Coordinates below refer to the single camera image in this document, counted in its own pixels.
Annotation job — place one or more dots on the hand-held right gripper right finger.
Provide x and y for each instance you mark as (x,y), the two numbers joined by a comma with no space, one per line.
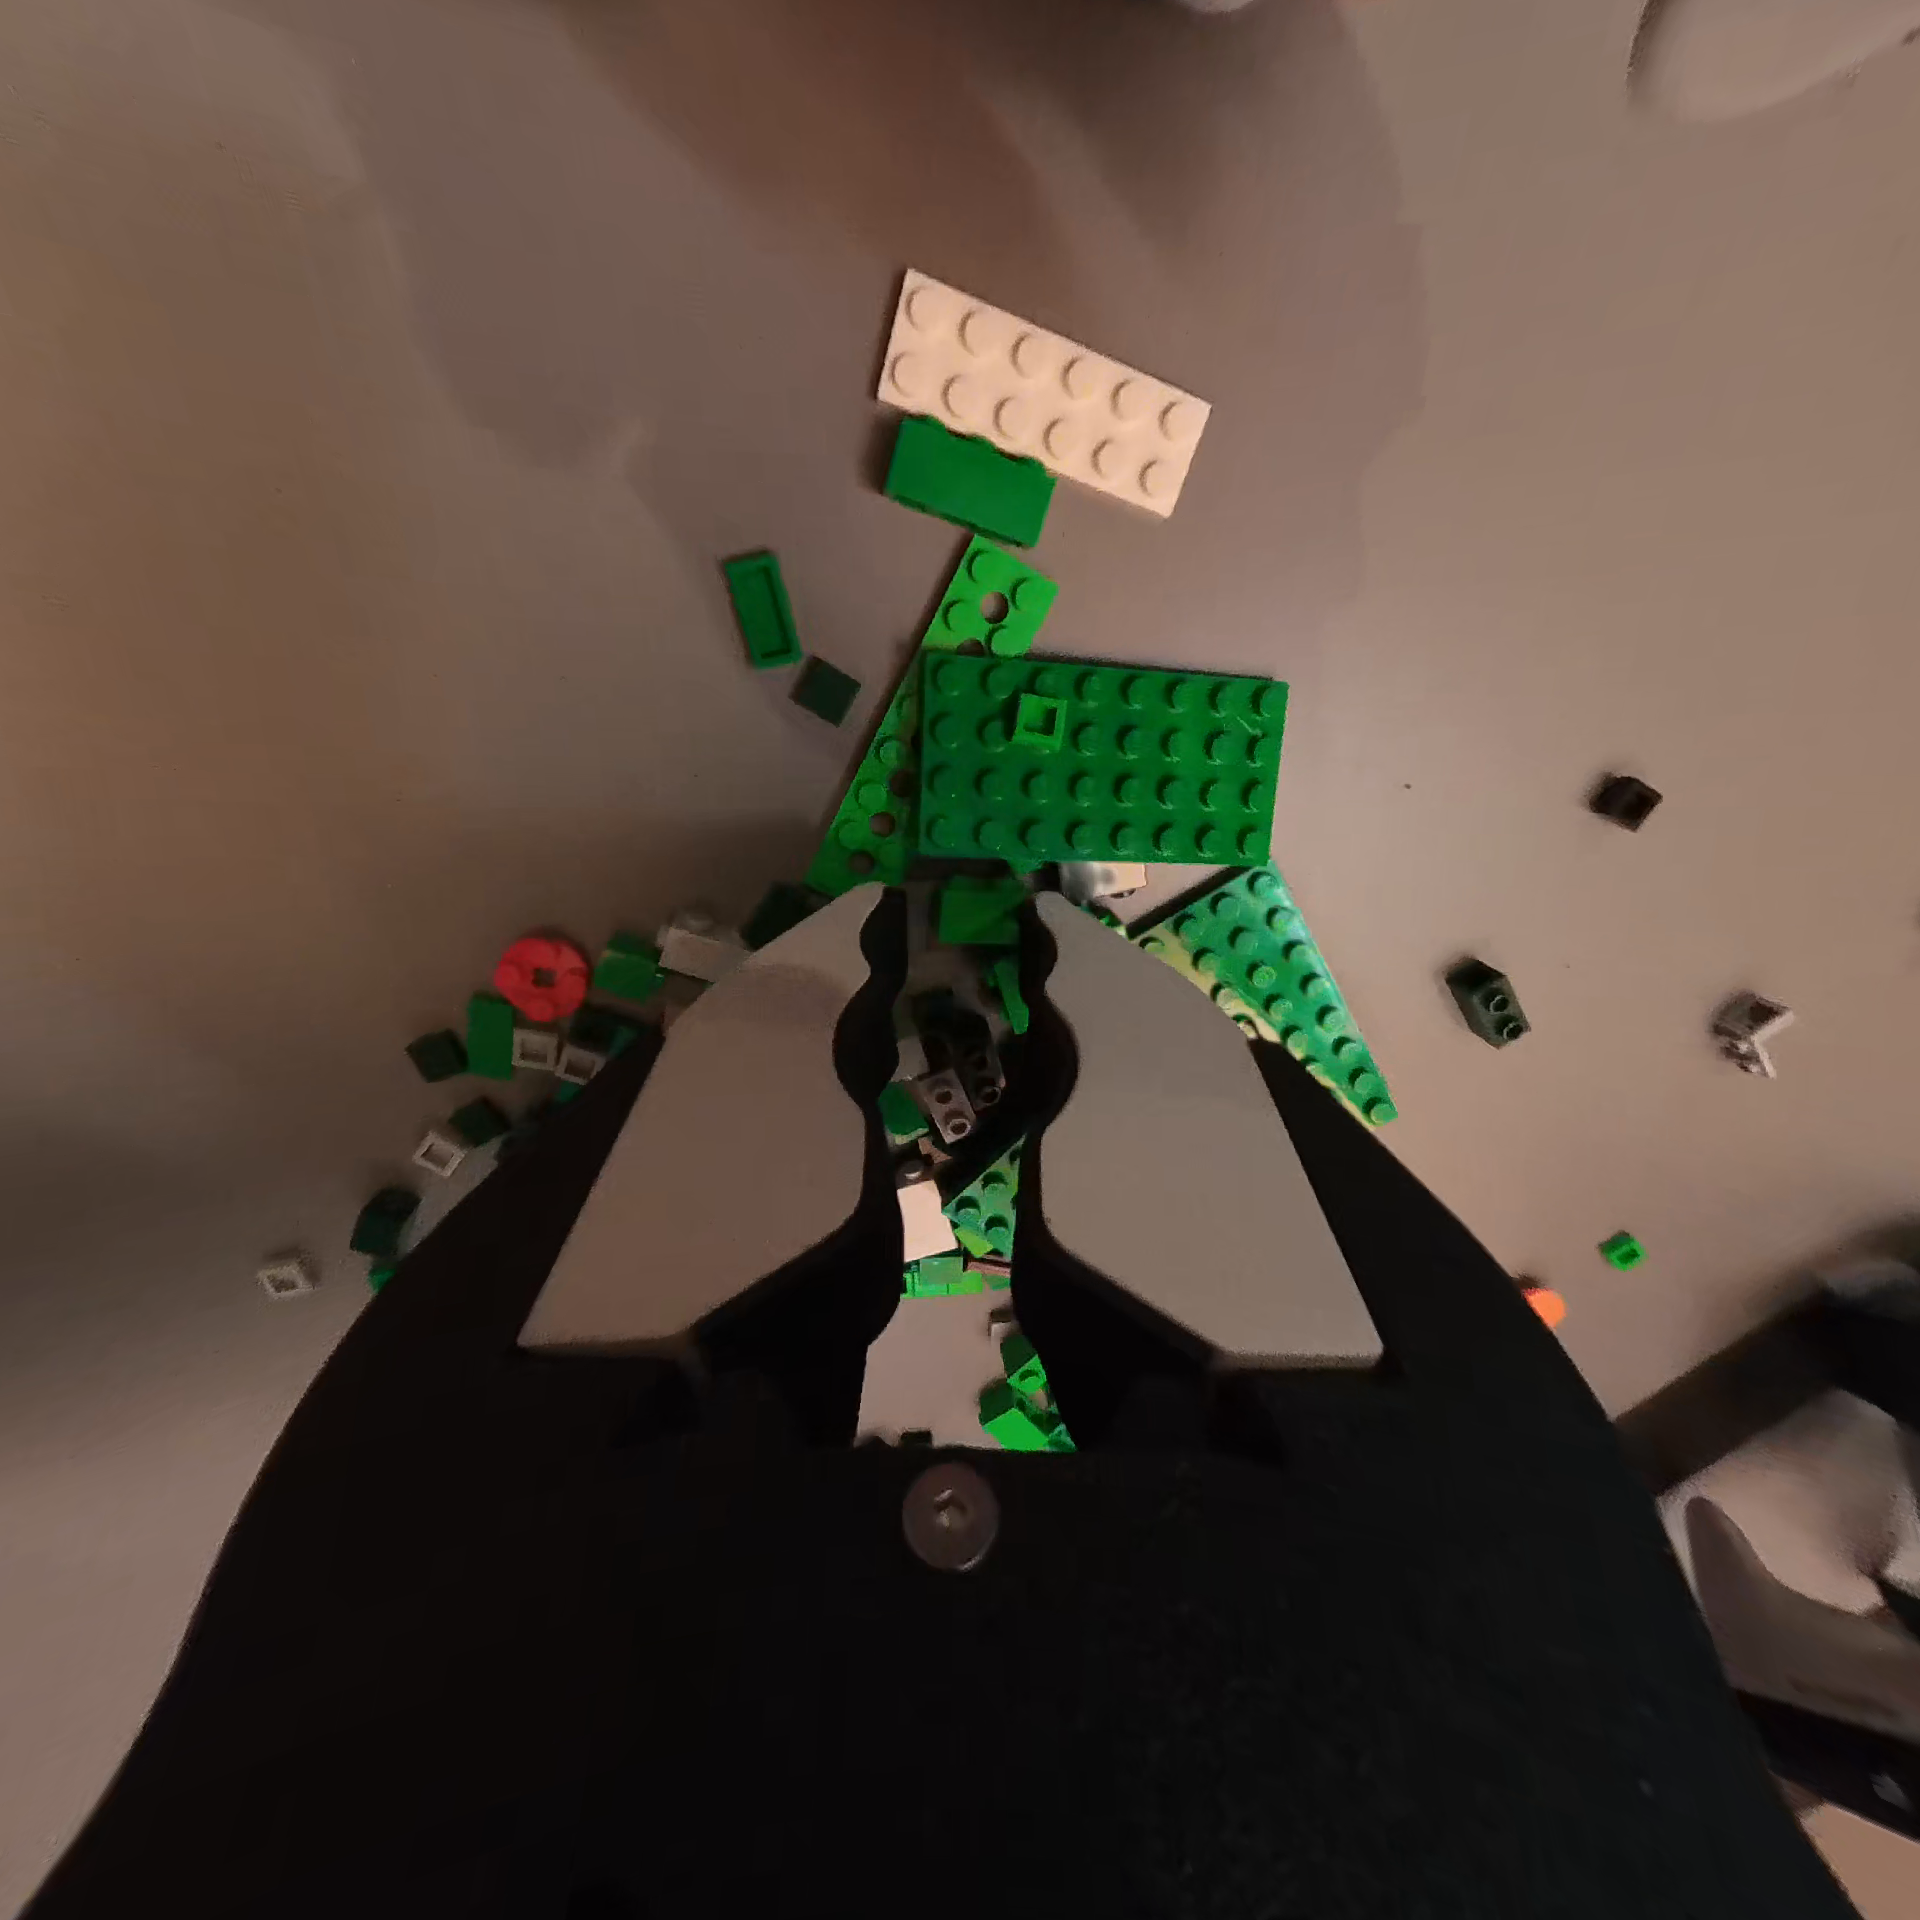
(1184,1171)

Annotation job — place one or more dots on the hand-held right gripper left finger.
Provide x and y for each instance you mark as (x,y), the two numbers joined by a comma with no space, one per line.
(721,1141)

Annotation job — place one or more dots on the pile of lego pieces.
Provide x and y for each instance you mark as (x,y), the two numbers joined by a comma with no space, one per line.
(488,1031)

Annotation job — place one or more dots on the green wedge lego plate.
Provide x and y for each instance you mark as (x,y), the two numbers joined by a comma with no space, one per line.
(1290,974)

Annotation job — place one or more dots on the red round lego piece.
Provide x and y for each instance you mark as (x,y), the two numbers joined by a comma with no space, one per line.
(539,974)

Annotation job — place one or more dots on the small grey lego tile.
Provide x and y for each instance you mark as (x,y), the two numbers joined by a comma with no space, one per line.
(284,1276)
(434,1150)

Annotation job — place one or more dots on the dark green two-stud lego brick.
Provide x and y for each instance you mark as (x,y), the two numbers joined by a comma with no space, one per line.
(1490,1003)

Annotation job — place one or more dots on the large green lego plate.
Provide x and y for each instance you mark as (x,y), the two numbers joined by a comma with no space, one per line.
(1101,773)

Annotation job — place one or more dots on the tiny bright green lego stud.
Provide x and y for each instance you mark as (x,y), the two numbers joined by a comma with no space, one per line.
(1621,1248)

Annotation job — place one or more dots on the dark green square lego tile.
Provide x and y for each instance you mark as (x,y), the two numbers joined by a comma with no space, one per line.
(826,691)

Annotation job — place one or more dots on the green hollow lego tile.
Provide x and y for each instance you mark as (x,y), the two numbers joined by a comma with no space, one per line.
(761,609)

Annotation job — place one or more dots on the small black lego slope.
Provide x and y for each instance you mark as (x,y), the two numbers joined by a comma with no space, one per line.
(1626,801)

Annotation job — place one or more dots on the bright green holed lego plate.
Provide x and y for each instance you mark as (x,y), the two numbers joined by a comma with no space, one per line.
(989,599)

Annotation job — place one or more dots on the green flat lego tile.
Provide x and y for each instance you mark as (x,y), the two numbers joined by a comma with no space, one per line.
(968,481)

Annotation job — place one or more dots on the white lego plate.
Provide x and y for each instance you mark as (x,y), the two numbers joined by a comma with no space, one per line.
(1042,395)

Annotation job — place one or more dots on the orange brick separator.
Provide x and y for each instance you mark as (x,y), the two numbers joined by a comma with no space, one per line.
(1540,1302)

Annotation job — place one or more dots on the grey lego bracket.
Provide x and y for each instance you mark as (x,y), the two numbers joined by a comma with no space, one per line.
(1752,1031)

